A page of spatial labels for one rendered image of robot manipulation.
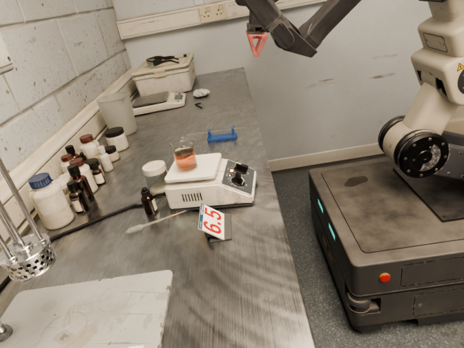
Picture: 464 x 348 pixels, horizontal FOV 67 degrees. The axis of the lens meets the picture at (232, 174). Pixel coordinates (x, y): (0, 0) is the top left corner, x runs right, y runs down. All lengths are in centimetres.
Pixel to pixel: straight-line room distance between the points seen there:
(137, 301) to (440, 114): 112
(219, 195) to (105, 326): 35
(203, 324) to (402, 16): 217
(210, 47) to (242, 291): 181
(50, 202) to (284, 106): 173
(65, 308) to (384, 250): 95
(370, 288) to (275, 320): 76
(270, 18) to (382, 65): 159
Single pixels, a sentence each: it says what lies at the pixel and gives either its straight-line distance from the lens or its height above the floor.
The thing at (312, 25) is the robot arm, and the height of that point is 107.
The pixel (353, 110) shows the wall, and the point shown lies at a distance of 248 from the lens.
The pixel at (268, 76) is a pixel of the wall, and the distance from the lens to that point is 229.
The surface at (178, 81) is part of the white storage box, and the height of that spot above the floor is 81.
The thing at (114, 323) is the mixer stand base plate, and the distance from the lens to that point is 63.
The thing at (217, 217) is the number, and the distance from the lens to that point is 76.
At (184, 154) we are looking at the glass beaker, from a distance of 79.
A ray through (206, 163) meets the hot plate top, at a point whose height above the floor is 84.
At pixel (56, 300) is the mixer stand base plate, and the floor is 76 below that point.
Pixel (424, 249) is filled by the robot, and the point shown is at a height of 36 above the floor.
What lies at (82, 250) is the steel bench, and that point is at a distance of 84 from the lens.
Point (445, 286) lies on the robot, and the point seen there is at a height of 22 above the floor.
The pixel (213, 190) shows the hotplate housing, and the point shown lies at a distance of 79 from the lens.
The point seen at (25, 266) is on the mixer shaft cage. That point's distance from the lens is 56.
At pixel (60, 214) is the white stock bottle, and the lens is 95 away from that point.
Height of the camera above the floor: 119
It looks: 28 degrees down
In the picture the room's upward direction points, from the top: 11 degrees counter-clockwise
